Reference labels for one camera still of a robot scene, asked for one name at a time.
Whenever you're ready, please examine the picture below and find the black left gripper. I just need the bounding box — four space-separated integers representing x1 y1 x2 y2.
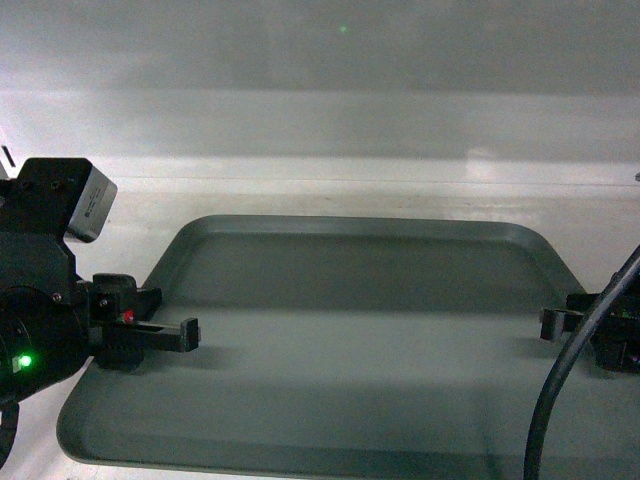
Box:
74 273 201 370

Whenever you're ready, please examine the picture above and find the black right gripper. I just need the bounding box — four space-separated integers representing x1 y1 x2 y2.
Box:
540 280 639 375

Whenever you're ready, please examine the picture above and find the grey rectangular serving tray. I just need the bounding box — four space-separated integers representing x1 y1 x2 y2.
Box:
56 214 640 480

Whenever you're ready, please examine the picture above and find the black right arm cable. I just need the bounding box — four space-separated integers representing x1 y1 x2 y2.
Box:
522 243 640 480

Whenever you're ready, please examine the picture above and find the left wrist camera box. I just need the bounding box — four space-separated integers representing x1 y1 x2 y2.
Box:
64 166 118 243

